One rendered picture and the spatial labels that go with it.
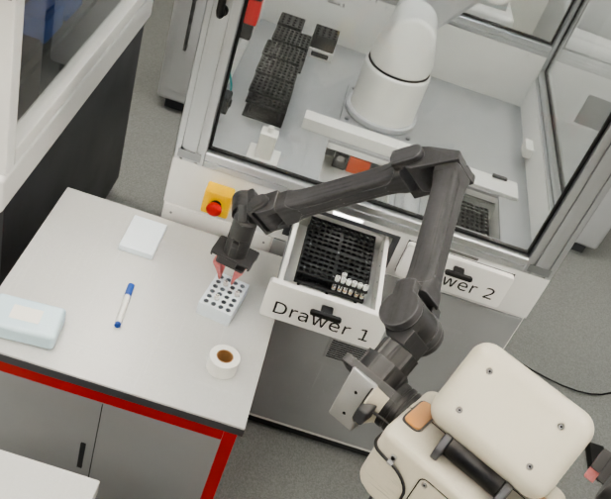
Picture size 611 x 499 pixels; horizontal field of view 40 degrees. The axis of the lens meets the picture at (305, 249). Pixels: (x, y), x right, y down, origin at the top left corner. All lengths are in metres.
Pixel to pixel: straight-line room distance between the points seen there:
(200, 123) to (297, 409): 1.03
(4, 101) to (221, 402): 0.80
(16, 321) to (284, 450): 1.19
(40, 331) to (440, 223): 0.87
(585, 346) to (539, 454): 2.49
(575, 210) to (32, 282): 1.30
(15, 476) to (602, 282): 3.04
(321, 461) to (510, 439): 1.59
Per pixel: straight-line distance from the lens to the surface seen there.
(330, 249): 2.08
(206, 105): 2.05
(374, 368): 1.39
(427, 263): 1.50
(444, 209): 1.57
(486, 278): 2.22
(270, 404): 2.69
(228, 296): 2.02
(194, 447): 1.94
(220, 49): 1.97
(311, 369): 2.54
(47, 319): 1.89
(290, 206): 1.82
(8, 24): 1.85
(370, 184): 1.73
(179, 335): 1.96
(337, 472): 2.79
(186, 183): 2.18
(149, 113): 4.01
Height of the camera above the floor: 2.20
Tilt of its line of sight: 39 degrees down
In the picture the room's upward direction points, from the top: 21 degrees clockwise
